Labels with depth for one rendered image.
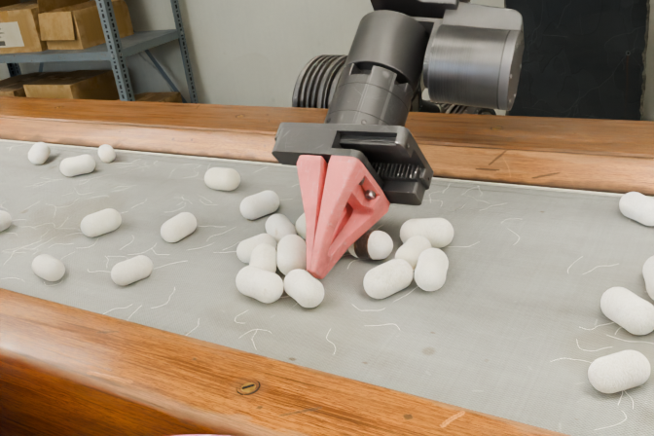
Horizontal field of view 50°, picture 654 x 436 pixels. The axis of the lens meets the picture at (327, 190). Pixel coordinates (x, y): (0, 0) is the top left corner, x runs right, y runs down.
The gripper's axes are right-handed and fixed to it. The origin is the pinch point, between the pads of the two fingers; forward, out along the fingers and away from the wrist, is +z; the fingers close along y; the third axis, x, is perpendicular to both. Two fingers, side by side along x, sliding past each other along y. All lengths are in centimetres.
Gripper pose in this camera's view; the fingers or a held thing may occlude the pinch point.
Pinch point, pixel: (318, 264)
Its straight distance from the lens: 47.4
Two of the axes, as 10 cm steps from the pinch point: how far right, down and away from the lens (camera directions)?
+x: 4.1, 4.8, 7.8
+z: -3.0, 8.8, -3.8
